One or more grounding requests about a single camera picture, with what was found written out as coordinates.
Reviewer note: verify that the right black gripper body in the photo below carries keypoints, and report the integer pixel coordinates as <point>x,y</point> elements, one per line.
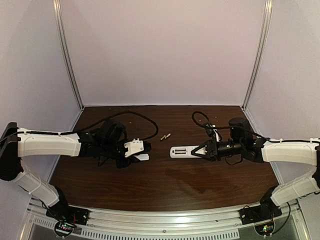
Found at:
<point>211,150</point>

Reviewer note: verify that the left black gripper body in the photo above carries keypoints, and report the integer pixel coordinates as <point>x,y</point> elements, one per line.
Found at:
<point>122,161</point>

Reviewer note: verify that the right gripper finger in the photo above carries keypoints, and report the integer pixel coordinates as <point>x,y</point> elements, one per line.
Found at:
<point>204,147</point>
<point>206,156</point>

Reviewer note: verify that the white remote control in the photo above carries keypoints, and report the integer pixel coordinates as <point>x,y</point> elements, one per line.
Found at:
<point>183,152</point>

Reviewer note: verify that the white battery cover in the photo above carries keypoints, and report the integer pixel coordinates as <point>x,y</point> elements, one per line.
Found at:
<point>142,157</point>

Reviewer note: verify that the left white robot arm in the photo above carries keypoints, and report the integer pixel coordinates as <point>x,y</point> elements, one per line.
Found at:
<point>17,143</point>

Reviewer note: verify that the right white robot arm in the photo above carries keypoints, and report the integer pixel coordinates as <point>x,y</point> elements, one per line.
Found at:
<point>291,151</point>

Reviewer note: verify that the right circuit board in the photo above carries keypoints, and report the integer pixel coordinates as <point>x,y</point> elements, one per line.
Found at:
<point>265,229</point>

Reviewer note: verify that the circuit board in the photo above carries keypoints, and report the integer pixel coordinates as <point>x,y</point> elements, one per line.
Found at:
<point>265,229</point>
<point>63,229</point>

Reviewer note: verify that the left circuit board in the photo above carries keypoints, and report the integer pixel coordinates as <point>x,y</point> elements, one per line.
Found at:
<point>63,229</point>

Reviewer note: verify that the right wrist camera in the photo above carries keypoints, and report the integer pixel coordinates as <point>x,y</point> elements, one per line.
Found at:
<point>212,132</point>

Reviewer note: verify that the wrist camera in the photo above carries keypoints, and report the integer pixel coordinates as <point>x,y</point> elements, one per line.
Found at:
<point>212,132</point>
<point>136,147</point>

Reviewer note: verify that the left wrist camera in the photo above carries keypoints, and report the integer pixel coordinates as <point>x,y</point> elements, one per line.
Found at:
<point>136,147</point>

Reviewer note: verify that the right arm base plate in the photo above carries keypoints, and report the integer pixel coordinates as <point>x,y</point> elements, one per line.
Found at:
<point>259,213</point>

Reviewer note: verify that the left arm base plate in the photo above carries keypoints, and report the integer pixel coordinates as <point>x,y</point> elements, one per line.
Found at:
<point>73,215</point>

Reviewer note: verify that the front aluminium rail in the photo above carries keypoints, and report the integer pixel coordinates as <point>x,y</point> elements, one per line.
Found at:
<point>209,224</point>

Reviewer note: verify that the right aluminium frame post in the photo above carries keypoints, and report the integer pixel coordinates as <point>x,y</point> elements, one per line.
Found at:
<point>262,41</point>

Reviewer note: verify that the aluminium frame post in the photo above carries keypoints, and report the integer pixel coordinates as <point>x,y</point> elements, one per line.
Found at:
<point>262,41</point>
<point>65,52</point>

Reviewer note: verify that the left aluminium frame post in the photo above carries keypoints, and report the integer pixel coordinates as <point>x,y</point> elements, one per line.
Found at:
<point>65,52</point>

